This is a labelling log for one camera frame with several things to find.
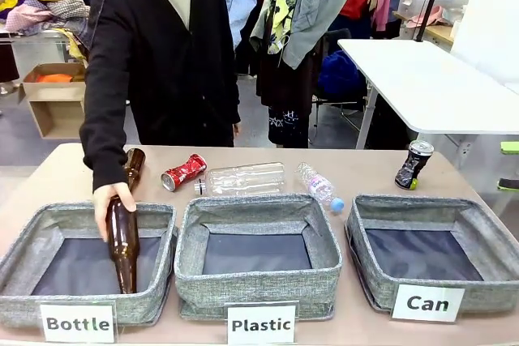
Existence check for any crushed black drink can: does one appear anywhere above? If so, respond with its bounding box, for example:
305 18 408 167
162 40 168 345
394 139 435 191

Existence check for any small water bottle blue cap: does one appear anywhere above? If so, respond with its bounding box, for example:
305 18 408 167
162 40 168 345
297 161 346 214

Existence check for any large clear plastic bottle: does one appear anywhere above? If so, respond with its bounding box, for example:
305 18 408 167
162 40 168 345
193 161 287 198

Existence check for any crushed red soda can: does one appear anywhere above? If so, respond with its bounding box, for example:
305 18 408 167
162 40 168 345
160 153 208 193

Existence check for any brown glass bottle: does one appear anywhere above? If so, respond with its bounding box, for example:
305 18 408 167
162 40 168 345
122 147 147 197
105 195 141 296

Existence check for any person's right forearm black sleeve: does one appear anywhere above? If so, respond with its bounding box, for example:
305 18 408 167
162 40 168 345
79 114 137 194

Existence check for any grey fabric basket can label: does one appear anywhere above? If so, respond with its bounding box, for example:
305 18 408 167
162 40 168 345
345 194 519 315

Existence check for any white Can label card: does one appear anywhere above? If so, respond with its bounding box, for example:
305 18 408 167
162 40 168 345
390 284 465 323

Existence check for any grey fabric basket plastic label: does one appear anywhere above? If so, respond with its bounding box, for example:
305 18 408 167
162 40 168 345
174 193 344 322

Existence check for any grey fabric basket bottle label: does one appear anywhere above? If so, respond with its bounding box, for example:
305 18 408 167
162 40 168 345
0 200 179 329

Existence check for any person's right hand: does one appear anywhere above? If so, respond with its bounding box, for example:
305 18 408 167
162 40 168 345
92 182 137 242

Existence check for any white folding table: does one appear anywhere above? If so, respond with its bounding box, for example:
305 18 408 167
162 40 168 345
337 38 519 151

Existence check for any blue fabric bundle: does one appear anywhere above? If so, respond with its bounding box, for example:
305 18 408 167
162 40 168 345
317 49 367 100

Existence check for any mannequin with grey jacket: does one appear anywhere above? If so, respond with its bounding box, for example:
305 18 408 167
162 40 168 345
248 0 356 149

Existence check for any white Plastic label card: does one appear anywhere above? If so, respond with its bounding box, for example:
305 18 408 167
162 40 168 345
226 304 298 346

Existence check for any person in black cardigan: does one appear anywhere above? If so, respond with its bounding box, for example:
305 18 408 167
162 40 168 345
79 0 241 193

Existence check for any white Bottle label card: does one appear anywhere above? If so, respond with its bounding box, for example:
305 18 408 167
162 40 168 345
39 302 118 344

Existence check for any open cardboard box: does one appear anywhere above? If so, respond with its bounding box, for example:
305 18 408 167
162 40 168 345
17 62 88 140

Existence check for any orange cloth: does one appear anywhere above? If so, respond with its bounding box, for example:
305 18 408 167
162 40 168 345
35 73 75 84

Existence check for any pile of colourful clothes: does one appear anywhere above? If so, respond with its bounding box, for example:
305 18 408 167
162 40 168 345
0 0 92 39

